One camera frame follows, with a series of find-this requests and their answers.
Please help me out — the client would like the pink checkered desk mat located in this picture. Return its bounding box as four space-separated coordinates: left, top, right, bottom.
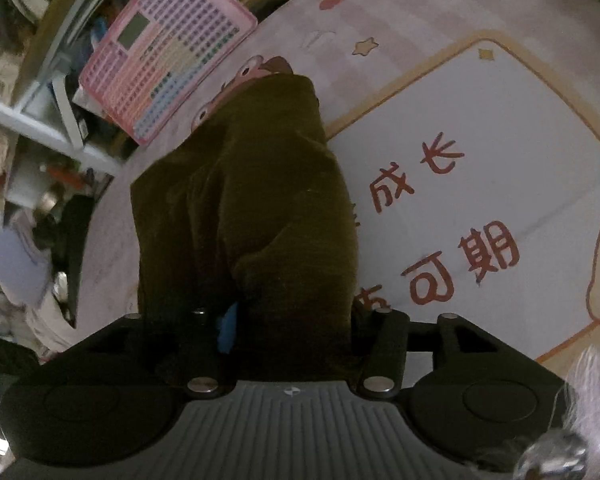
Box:
76 0 600 374

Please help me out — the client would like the lavender folded cloth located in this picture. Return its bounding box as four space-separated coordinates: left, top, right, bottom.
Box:
0 228 52 308

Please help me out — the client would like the black bag with watch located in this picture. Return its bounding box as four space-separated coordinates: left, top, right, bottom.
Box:
45 195 95 328

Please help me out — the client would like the pink learning tablet toy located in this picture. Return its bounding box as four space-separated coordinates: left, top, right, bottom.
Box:
79 0 258 145

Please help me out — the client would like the dark brown garment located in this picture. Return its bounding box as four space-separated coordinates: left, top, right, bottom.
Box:
131 74 358 382

